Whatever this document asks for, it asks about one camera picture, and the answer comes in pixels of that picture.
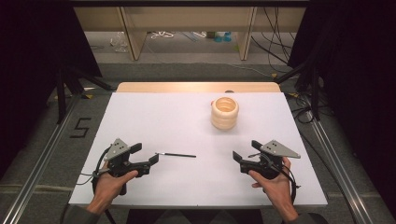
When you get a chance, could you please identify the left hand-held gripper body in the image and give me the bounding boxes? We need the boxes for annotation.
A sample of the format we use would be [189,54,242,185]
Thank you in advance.
[103,137,152,179]

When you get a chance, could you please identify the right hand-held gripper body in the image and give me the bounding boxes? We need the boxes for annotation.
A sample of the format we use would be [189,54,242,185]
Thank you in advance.
[239,139,302,181]

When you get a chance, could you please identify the black slim pen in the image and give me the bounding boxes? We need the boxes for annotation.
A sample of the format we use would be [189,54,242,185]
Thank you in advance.
[155,151,197,159]

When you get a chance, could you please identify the person's right hand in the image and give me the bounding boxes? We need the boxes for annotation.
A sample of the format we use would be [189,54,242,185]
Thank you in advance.
[247,157,300,222]

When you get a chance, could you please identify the person's left hand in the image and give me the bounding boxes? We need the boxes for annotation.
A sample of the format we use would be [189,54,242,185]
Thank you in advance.
[87,169,140,216]

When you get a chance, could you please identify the white table mat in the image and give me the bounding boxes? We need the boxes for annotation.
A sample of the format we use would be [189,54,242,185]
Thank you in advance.
[68,91,329,208]

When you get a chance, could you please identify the black metal stand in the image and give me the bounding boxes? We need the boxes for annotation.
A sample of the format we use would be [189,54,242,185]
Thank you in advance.
[55,65,114,125]
[275,59,322,121]

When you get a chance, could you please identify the wooden table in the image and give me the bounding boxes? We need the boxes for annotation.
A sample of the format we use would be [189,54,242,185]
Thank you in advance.
[115,81,282,94]

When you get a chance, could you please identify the clear plastic wrap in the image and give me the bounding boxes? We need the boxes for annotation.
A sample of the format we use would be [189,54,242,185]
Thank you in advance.
[109,31,129,53]

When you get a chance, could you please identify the blue plastic items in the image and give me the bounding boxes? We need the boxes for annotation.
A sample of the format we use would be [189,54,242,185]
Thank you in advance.
[213,31,233,43]

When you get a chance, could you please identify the black curtain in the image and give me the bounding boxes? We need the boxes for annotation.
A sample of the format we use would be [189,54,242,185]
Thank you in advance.
[287,0,396,207]
[0,0,103,176]

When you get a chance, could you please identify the light wooden shelf unit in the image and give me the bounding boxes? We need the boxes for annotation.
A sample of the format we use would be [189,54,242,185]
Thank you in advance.
[73,7,308,62]

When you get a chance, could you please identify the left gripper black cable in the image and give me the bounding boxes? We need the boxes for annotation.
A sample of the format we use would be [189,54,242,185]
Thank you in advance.
[76,146,118,224]

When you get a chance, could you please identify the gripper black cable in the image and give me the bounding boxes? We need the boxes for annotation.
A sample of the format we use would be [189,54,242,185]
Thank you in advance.
[76,146,118,224]
[269,153,302,207]

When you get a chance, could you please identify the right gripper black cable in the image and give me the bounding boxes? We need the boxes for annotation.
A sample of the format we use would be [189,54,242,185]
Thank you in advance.
[269,153,302,207]

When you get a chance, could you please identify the black floor cables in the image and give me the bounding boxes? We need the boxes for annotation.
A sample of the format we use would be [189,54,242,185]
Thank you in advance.
[287,92,315,124]

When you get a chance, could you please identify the aluminium floor rail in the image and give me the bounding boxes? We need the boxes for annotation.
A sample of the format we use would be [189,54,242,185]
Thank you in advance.
[305,110,375,224]
[0,92,79,224]

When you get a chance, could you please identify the bundle of black cables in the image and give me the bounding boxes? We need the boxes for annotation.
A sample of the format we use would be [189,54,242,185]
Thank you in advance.
[249,7,297,75]

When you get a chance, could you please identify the white coiled cable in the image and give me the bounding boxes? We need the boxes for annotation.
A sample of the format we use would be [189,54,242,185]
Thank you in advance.
[150,30,176,40]

